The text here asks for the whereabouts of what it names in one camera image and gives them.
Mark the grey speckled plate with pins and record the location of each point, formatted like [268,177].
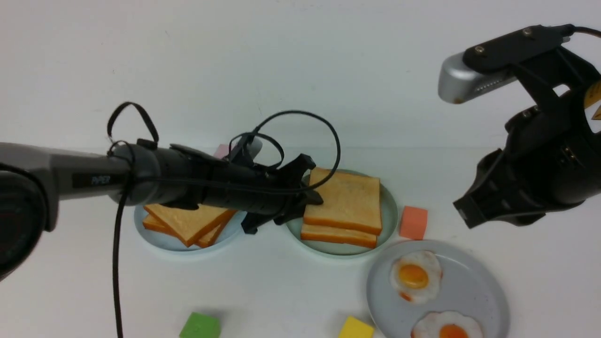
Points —
[467,287]

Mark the black cable image-left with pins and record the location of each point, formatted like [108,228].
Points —
[117,258]

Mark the toast slice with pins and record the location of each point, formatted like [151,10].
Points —
[323,233]
[350,202]
[209,239]
[190,225]

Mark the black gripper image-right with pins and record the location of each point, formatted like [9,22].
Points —
[550,163]

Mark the light blue plate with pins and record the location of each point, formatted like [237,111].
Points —
[167,244]

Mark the orange cube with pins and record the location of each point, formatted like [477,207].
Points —
[413,223]

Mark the fried egg middle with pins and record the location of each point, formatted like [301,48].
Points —
[416,277]

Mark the green plate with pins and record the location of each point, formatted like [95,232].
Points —
[389,215]

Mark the fried egg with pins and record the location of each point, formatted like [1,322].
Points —
[416,277]
[446,325]

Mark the pink cube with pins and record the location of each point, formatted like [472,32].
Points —
[223,151]

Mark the silver wrist camera image-right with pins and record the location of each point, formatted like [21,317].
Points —
[534,56]

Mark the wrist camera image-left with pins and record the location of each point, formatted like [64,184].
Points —
[243,149]

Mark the yellow cube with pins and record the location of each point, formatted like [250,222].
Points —
[355,328]

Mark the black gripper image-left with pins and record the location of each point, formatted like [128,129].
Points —
[259,194]

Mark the black cable image-right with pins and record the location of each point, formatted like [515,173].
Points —
[585,30]

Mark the fried egg front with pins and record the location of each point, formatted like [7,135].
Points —
[446,325]

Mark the green cube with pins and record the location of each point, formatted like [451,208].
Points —
[199,325]

